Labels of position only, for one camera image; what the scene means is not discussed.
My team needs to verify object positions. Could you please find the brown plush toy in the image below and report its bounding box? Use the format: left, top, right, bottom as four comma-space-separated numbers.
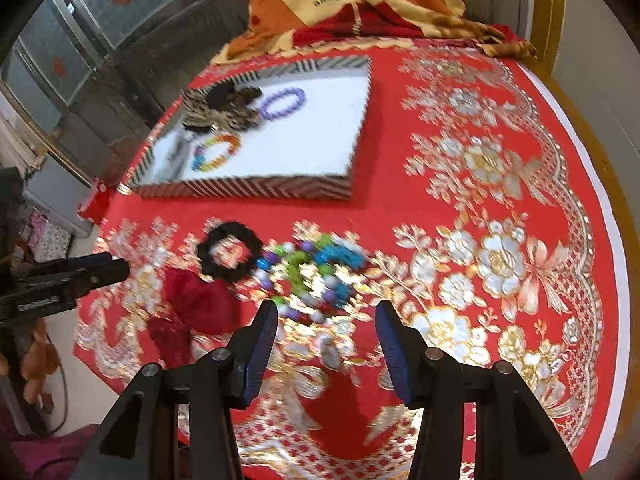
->
20, 320, 61, 408

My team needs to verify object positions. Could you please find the rainbow bead bracelet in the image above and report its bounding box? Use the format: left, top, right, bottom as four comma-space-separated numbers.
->
191, 132, 243, 173

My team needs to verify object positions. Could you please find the green bead bracelet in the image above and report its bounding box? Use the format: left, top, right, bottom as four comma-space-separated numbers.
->
277, 242, 328, 298

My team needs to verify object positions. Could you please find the white and purple bead bracelet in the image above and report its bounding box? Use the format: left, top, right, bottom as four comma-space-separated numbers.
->
255, 255, 362, 327

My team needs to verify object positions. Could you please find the black fluffy scrunchie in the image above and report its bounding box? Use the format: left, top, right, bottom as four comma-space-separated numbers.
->
196, 221, 264, 281
206, 82, 264, 107

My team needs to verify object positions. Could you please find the teal bead bracelet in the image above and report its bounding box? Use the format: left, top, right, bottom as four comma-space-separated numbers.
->
315, 239, 372, 283

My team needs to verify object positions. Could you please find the striped rim white tray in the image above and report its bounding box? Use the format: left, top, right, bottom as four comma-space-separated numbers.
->
131, 56, 373, 202

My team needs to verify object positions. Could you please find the red floral tablecloth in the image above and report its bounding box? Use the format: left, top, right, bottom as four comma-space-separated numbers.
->
72, 42, 620, 480

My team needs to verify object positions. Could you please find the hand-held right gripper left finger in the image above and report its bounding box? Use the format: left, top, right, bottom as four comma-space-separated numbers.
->
75, 299, 279, 480

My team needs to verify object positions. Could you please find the floral cushion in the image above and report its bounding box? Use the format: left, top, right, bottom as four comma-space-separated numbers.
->
27, 210, 73, 263

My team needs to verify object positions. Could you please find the grey fluffy scrunchie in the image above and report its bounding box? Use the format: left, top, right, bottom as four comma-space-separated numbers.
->
167, 135, 190, 172

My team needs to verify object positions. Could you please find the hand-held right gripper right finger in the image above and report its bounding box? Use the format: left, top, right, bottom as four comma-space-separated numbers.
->
375, 300, 583, 480

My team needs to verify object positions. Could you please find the leopard print scrunchie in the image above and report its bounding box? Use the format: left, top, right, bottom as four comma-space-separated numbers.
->
181, 89, 265, 133

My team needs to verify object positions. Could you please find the red fluffy scrunchie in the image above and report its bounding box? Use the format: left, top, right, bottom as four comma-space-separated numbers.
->
146, 316, 195, 367
164, 267, 241, 335

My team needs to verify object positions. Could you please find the orange floral blanket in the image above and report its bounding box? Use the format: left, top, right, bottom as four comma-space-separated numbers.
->
210, 0, 538, 66

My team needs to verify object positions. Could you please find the wooden door frame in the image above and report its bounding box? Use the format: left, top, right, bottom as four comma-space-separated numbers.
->
529, 0, 568, 78

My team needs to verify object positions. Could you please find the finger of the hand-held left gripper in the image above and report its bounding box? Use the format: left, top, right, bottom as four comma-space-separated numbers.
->
67, 253, 132, 297

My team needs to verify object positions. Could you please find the red paper bag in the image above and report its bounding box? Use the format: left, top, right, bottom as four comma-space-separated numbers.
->
77, 182, 108, 226

